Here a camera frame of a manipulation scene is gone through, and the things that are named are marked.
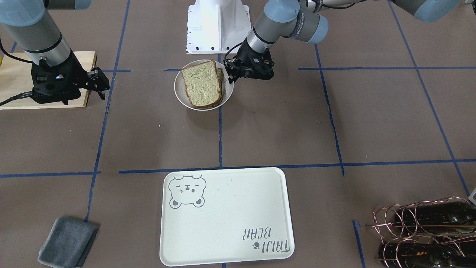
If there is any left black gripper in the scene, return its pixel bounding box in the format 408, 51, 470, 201
224, 39, 265, 84

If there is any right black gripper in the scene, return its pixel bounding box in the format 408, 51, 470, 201
31, 51, 110, 105

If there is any bread slice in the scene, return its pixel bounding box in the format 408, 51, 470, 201
216, 68, 224, 105
181, 60, 220, 108

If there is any white round plate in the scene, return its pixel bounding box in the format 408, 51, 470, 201
174, 60, 235, 111

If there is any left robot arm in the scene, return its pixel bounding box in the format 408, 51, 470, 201
224, 0, 358, 84

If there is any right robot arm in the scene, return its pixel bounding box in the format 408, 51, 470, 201
0, 0, 110, 105

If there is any cream bear tray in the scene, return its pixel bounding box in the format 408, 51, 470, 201
159, 167, 295, 267

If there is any wooden cutting board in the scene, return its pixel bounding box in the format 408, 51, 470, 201
0, 51, 97, 110

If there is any grey folded cloth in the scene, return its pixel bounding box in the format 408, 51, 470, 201
38, 217, 100, 268

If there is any dark wine bottle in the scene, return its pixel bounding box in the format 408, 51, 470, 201
378, 240, 476, 268
394, 201, 476, 235

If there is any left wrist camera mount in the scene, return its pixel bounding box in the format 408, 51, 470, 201
245, 48, 275, 80

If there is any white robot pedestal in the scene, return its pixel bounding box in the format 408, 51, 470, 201
186, 0, 251, 54

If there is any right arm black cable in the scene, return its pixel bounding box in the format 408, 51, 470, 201
0, 37, 36, 106

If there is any copper wire bottle rack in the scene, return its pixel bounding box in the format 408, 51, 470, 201
372, 197, 476, 257

